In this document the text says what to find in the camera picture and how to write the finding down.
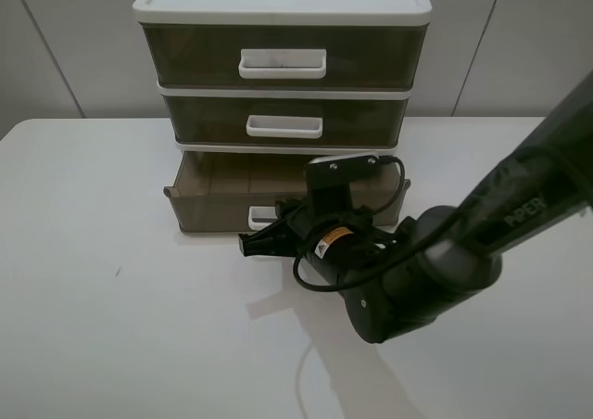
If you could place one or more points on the smoky top drawer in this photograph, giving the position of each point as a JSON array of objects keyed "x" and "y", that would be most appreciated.
[{"x": 295, "y": 57}]

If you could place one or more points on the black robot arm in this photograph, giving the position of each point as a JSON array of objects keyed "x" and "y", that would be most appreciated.
[{"x": 395, "y": 283}]

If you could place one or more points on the white drawer cabinet frame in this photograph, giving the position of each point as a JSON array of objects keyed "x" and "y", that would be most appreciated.
[{"x": 324, "y": 13}]

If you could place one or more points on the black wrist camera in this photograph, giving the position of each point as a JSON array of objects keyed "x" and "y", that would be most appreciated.
[{"x": 328, "y": 180}]

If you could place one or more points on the smoky middle drawer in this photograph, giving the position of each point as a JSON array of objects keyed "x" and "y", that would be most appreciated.
[{"x": 285, "y": 122}]

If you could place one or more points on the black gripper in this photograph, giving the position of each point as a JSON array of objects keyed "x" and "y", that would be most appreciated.
[{"x": 343, "y": 247}]

